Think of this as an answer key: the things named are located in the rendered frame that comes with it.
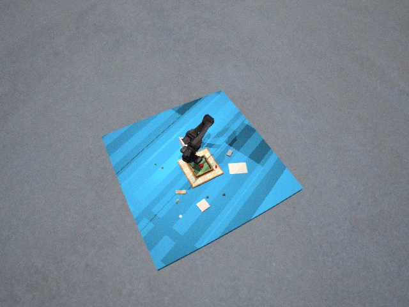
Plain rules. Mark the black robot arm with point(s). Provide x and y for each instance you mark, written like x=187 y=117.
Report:
x=193 y=137

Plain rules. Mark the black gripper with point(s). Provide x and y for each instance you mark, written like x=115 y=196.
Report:
x=196 y=159

